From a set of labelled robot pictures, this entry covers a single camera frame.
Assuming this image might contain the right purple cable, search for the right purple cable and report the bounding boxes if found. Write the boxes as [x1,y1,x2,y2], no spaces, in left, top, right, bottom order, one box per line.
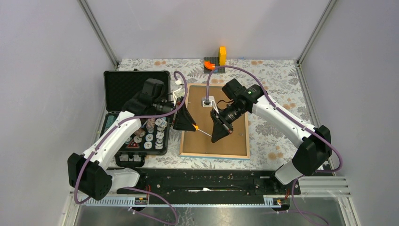
[206,65,344,226]

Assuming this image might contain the orange curved toy block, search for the orange curved toy block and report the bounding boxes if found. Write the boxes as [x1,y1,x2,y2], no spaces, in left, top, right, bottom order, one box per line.
[204,60,216,70]

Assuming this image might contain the black poker chip case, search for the black poker chip case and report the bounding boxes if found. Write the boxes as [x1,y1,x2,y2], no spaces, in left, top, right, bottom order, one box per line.
[100,70,171,162]

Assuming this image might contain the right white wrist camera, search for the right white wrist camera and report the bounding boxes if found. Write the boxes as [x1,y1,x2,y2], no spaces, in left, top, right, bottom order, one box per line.
[201,96,215,108]

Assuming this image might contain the floral patterned table mat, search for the floral patterned table mat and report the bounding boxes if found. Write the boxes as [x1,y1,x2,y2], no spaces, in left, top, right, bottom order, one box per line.
[118,59,312,170]

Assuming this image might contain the orange thin tool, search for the orange thin tool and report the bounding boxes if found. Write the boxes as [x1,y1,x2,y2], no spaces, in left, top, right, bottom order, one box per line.
[193,124,212,137]

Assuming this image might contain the grey toy baseplate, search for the grey toy baseplate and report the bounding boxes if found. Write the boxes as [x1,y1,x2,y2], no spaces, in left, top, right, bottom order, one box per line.
[203,57,220,74]

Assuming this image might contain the blue wooden picture frame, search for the blue wooden picture frame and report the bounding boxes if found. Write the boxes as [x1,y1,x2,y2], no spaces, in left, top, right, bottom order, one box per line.
[179,83,251,160]

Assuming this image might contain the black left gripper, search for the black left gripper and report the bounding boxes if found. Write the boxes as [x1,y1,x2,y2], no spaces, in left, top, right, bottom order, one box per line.
[152,96,196,131]

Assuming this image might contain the black mounting base rail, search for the black mounting base rail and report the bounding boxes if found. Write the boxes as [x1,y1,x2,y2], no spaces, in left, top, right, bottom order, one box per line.
[135,168,301,200]

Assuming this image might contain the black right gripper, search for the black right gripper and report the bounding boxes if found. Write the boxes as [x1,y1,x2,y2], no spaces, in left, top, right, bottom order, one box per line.
[210,102,247,143]

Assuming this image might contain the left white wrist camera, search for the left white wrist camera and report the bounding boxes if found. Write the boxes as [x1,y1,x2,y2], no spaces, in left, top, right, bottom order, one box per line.
[172,80,185,105]

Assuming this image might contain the yellow toy block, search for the yellow toy block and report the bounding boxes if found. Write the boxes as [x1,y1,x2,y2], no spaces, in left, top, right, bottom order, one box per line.
[218,46,227,66]

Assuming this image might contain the white slotted cable duct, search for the white slotted cable duct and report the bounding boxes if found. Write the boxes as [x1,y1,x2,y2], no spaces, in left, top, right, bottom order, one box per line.
[84,195,281,208]

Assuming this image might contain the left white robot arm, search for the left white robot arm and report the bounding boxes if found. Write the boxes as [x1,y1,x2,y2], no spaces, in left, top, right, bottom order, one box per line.
[67,79,188,204]

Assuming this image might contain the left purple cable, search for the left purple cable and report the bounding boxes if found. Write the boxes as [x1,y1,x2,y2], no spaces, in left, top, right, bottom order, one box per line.
[73,71,189,225]

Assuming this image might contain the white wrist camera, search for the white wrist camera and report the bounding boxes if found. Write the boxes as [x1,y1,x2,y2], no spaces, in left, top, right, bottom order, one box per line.
[172,80,185,105]
[201,96,215,108]

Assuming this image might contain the purple cable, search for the purple cable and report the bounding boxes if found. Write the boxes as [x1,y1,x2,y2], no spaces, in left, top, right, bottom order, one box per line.
[73,71,189,225]
[206,65,344,226]

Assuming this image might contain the brown frame backing board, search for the brown frame backing board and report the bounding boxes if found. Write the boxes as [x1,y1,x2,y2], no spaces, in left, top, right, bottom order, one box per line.
[183,85,248,157]

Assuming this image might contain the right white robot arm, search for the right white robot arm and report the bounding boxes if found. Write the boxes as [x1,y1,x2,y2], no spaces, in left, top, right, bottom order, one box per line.
[210,79,332,194]

